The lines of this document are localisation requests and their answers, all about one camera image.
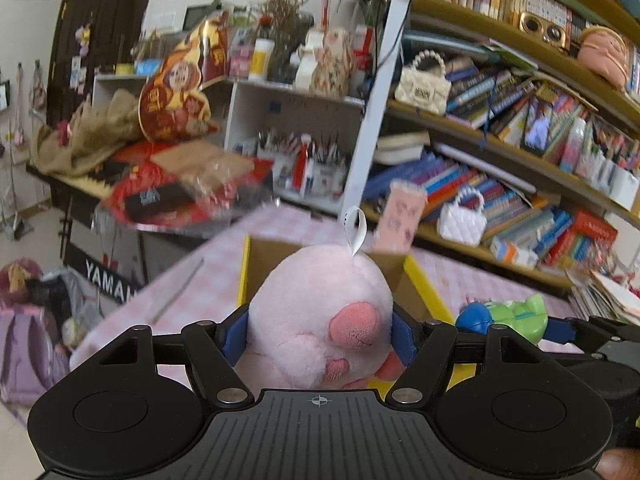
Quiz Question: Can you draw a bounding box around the green dinosaur toy blue cap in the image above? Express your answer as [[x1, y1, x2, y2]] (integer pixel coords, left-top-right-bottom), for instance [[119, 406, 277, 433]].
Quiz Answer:
[[454, 294, 549, 344]]

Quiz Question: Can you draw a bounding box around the pink plush toy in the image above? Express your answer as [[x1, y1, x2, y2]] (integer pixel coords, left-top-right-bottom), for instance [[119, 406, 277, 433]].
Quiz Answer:
[[235, 245, 404, 394]]

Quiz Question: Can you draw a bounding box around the right hand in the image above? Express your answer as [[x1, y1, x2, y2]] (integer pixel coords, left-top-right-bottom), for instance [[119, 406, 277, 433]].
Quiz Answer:
[[596, 448, 640, 480]]

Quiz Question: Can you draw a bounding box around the stack of papers and booklets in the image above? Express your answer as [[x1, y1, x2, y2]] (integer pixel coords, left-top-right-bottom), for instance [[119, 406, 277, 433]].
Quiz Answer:
[[566, 271, 639, 325]]

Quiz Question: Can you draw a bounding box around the yellow cardboard box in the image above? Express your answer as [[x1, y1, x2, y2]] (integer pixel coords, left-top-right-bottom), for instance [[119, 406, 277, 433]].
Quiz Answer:
[[235, 237, 454, 394]]

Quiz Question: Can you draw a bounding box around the pink cartoon desk mat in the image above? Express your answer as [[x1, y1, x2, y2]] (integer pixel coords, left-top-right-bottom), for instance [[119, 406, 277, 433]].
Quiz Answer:
[[70, 205, 572, 367]]

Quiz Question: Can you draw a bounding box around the pink cylindrical cup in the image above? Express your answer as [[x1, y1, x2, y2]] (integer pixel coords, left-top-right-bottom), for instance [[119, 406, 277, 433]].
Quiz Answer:
[[372, 180, 427, 254]]

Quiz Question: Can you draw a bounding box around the blue orange white box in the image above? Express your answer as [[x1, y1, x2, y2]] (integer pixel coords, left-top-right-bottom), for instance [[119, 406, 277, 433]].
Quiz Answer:
[[490, 237, 538, 269]]

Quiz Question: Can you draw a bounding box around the black Yamaha keyboard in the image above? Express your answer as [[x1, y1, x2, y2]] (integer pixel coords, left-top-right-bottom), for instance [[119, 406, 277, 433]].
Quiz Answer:
[[26, 162, 205, 304]]

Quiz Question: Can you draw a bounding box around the white quilted pearl handbag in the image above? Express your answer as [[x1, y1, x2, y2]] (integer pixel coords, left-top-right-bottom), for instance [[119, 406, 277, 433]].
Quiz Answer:
[[436, 186, 487, 247]]

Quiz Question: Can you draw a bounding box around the purple backpack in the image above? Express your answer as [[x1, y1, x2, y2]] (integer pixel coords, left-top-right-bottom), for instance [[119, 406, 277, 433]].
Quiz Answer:
[[1, 306, 70, 406]]

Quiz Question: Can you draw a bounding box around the red gold cartoon decoration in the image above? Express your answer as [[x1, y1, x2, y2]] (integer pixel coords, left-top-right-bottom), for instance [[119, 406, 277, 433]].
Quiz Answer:
[[138, 10, 230, 143]]

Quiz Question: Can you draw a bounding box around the brown blanket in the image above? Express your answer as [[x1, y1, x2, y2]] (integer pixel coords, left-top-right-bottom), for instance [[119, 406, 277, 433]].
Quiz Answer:
[[30, 89, 143, 178]]

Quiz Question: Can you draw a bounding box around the cream quilted handbag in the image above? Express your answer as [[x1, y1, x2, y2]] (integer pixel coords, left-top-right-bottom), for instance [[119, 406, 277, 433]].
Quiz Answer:
[[394, 50, 451, 116]]

